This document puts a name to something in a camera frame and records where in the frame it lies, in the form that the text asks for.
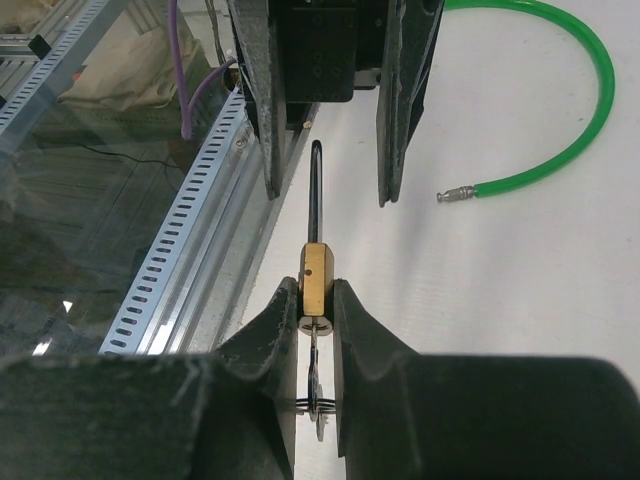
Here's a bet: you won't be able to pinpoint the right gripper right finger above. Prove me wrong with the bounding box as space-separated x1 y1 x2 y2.
333 280 639 479

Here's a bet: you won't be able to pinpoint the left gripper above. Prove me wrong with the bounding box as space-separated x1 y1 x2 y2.
229 0 445 206

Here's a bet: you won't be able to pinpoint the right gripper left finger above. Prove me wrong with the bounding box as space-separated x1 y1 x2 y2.
1 277 298 479

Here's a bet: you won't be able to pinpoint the small brass padlock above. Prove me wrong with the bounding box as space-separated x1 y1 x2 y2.
299 140 334 336

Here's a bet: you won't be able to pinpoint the green cable lock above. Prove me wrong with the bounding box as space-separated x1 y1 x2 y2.
419 1 616 204

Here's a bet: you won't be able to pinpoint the small padlock silver keys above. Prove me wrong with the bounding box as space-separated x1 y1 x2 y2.
296 319 336 442

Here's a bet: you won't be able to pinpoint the white cloth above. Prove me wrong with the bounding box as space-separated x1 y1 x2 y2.
57 27 177 112

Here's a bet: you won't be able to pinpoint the slotted cable duct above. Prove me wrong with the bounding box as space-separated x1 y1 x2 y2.
99 89 244 355

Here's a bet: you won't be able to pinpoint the aluminium mounting rail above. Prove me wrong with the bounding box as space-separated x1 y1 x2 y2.
144 102 321 356

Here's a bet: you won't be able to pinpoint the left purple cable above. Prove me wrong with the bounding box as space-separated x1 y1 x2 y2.
167 0 239 141

